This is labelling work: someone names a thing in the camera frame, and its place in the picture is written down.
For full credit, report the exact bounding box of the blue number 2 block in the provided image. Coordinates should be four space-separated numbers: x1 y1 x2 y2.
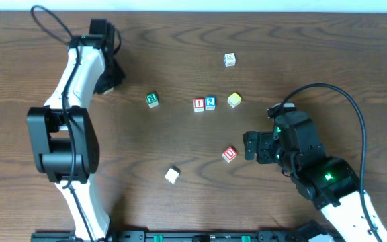
204 97 216 110

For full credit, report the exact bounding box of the red letter I block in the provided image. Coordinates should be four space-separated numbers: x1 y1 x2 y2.
193 98 205 112

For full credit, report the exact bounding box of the red letter A block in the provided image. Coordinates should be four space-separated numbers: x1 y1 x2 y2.
103 87 114 95

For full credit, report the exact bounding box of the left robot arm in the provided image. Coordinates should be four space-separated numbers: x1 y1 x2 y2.
26 19 124 241

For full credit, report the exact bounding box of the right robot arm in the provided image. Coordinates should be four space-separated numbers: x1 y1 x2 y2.
243 111 387 241

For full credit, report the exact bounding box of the red letter U block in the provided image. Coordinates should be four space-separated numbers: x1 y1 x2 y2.
222 147 238 163

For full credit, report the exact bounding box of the yellow topped wooden block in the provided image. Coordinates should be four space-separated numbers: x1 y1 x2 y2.
227 92 242 108

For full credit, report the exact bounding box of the green letter R block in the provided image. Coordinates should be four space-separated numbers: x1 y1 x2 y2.
145 92 159 108

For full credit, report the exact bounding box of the white letter M block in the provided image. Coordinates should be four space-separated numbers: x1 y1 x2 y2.
224 53 237 67

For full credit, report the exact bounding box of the plain white wooden block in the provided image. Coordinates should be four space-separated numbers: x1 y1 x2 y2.
165 167 180 184

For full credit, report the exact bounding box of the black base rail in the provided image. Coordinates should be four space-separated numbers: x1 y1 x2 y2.
30 229 349 242

